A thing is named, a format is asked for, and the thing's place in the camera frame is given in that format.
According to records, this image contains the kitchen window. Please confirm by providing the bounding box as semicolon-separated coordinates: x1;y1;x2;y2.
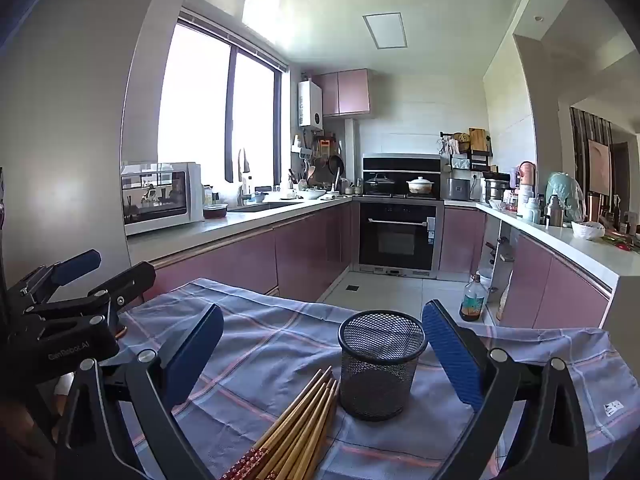
157;19;290;190

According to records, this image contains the white water heater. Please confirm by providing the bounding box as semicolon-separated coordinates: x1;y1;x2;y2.
298;80;323;128

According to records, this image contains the pink base cabinet run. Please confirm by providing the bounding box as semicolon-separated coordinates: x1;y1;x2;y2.
442;204;615;332
127;197;362;307

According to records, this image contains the stainless steel pot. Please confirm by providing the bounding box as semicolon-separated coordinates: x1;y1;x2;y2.
482;174;512;204

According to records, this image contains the white kitchen countertop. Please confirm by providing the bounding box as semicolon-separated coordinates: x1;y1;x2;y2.
125;195;640;291

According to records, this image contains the black range hood panel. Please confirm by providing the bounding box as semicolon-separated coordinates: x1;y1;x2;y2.
362;156;442;198

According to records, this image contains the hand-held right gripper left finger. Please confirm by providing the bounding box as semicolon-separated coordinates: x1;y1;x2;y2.
54;303;225;480

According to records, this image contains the black wall shelf rack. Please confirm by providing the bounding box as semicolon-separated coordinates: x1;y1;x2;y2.
439;131;494;172

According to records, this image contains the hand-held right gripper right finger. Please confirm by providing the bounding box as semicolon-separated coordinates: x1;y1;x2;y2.
421;298;592;480

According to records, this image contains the cooking oil bottle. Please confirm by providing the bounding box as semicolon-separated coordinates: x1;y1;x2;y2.
458;274;487;323

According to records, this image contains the hanging kitchen utensil rack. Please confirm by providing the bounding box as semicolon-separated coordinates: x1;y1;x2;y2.
289;129;347;187

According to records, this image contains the steel kitchen faucet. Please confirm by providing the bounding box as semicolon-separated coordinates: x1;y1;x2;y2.
237;148;254;207

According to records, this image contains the ceiling light panel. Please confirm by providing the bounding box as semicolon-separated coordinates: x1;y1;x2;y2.
362;12;408;51

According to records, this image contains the mint green appliance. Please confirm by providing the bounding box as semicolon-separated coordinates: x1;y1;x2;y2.
544;172;585;224

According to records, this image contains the white microwave oven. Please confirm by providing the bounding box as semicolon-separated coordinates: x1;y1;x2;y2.
120;161;205;237

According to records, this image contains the beige picture board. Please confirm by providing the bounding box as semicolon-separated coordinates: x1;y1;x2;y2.
587;139;612;197

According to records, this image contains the pink wall cabinet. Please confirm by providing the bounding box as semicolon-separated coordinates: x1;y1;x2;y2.
312;68;371;119

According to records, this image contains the bundle of wooden chopsticks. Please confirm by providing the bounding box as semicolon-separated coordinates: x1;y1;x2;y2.
220;366;341;480

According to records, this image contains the steel kitchen sink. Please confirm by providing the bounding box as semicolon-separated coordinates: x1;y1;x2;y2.
235;201;301;214

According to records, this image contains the white casserole pot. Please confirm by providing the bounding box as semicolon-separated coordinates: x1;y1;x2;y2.
406;175;439;195

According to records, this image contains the wooden slat partition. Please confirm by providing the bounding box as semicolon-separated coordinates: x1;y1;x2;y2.
569;106;614;211

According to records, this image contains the grey plaid cloth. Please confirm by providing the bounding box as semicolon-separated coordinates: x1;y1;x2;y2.
107;277;640;480

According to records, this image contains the white bowl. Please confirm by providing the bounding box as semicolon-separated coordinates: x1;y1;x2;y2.
571;220;606;240

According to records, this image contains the black built-in oven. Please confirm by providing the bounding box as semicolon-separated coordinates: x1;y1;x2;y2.
358;201;444;275

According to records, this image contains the black mesh holder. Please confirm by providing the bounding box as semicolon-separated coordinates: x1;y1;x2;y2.
338;310;429;422

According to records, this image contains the pink kettle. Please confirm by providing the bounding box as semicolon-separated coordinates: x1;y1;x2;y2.
517;160;537;192

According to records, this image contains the black wok with glass lid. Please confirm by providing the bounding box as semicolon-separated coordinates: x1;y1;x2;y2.
365;173;397;195

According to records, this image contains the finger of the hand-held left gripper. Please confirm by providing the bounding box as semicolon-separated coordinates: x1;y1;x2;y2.
22;261;157;333
7;248;103;306

